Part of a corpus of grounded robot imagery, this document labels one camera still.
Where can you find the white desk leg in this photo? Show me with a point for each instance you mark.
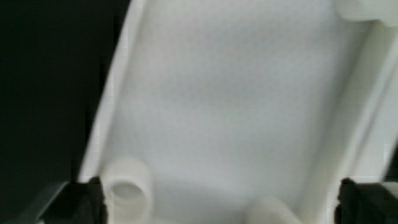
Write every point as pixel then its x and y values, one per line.
pixel 368 10

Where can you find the white desk tabletop tray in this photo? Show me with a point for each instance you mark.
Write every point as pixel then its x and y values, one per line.
pixel 247 112

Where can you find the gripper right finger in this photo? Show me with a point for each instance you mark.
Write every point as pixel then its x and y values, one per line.
pixel 366 203

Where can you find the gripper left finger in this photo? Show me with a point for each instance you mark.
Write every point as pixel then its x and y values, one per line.
pixel 71 203

